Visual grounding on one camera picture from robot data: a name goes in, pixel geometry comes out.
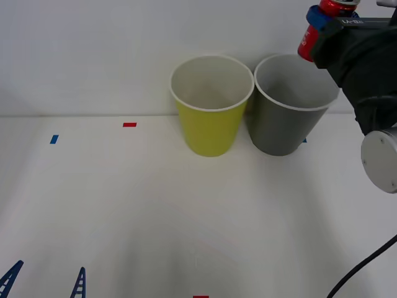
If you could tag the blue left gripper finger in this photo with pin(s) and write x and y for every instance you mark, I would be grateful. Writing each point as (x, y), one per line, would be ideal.
(8, 277)
(80, 285)

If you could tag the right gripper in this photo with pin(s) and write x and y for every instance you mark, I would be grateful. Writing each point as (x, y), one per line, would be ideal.
(335, 49)

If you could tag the red drink can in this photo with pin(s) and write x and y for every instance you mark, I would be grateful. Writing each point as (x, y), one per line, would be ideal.
(306, 46)

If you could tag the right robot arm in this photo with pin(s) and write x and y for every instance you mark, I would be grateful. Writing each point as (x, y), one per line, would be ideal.
(376, 93)

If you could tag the grey plastic bin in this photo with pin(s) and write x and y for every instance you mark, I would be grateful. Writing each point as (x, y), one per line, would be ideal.
(276, 130)

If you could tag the yellow-green plastic bin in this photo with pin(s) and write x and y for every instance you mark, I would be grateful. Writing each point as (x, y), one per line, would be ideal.
(209, 130)

